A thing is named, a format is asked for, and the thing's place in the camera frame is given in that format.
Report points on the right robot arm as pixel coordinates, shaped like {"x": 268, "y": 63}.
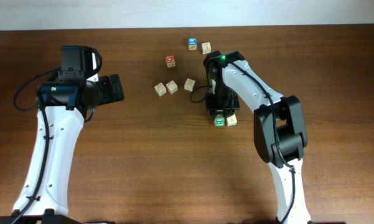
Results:
{"x": 279, "y": 129}

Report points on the wooden block letter I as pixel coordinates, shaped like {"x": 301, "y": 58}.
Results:
{"x": 231, "y": 120}

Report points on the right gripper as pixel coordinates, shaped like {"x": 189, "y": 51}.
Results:
{"x": 226, "y": 111}

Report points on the plain wooden block letter J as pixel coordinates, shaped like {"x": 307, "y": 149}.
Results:
{"x": 206, "y": 48}

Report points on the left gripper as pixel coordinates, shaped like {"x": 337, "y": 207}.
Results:
{"x": 107, "y": 93}

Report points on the wooden block with apple picture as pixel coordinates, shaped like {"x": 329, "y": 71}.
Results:
{"x": 171, "y": 87}

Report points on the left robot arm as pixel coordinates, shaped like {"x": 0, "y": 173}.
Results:
{"x": 64, "y": 103}

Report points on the green edged picture block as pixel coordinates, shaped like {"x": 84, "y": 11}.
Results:
{"x": 219, "y": 120}

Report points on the red top wooden block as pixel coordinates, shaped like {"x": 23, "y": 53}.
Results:
{"x": 170, "y": 61}

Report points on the blue top wooden block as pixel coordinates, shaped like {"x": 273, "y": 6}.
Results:
{"x": 192, "y": 43}

